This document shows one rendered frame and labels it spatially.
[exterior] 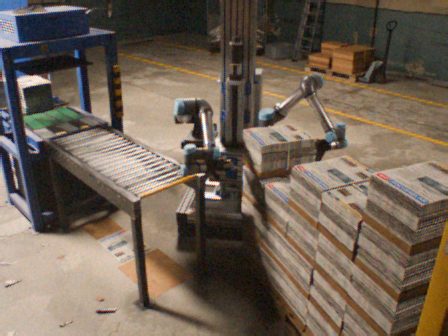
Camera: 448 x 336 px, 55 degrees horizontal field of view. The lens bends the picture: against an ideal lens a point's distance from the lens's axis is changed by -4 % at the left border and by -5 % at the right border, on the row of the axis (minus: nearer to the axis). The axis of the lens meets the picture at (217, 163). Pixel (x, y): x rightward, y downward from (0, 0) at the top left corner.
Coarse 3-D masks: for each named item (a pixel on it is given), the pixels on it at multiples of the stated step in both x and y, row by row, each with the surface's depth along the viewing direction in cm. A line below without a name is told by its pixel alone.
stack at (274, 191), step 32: (256, 192) 283; (288, 192) 261; (256, 224) 290; (288, 224) 251; (256, 256) 300; (288, 256) 255; (320, 256) 224; (288, 288) 262; (320, 288) 229; (320, 320) 233
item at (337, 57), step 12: (324, 48) 903; (336, 48) 842; (348, 48) 849; (360, 48) 852; (372, 48) 856; (312, 60) 885; (324, 60) 865; (336, 60) 846; (348, 60) 826; (360, 60) 836; (372, 60) 864; (312, 72) 894; (336, 72) 850; (348, 72) 832; (360, 72) 844
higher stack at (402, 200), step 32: (384, 192) 173; (416, 192) 163; (384, 224) 175; (416, 224) 159; (384, 256) 177; (416, 256) 167; (352, 288) 201; (416, 288) 176; (352, 320) 205; (384, 320) 183; (416, 320) 187
